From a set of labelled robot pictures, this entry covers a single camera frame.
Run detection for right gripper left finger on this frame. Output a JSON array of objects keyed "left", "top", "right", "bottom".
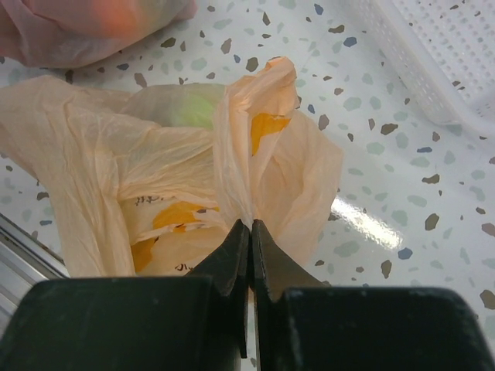
[{"left": 188, "top": 220, "right": 250, "bottom": 358}]

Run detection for pink plastic bag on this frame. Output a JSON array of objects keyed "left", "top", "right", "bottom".
[{"left": 1, "top": 0, "right": 197, "bottom": 69}]

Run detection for orange plastic bag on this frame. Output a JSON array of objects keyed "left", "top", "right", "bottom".
[{"left": 1, "top": 57, "right": 343, "bottom": 277}]

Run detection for aluminium mounting rail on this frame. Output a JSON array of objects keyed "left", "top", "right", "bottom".
[{"left": 1, "top": 216, "right": 69, "bottom": 331}]

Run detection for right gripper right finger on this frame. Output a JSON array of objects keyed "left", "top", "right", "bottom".
[{"left": 251, "top": 220, "right": 329, "bottom": 305}]

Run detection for white plastic basket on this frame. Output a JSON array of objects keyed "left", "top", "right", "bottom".
[{"left": 341, "top": 0, "right": 494, "bottom": 137}]

